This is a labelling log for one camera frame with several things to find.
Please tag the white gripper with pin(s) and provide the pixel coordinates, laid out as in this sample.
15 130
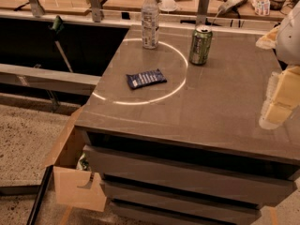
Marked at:
290 37

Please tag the green soda can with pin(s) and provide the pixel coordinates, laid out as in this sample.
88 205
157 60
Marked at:
200 45

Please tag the open cardboard box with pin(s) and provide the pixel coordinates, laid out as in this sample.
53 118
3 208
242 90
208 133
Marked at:
73 187

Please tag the metal bracket post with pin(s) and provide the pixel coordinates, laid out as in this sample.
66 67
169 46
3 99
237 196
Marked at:
36 8
202 11
96 8

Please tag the grey handheld device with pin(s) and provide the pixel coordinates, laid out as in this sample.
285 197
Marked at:
229 5

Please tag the black mesh cup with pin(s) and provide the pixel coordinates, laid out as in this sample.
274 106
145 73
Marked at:
276 4

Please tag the white bowl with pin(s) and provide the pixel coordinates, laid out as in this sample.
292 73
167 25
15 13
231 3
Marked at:
167 5

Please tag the clear plastic water bottle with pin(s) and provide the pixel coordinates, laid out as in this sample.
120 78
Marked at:
150 14

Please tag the grey drawer cabinet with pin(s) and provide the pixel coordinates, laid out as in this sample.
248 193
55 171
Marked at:
189 151

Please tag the blue snack bar wrapper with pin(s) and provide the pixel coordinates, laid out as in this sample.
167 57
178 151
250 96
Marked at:
142 79

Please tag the white printed packet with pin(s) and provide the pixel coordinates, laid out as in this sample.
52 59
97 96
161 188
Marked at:
261 7

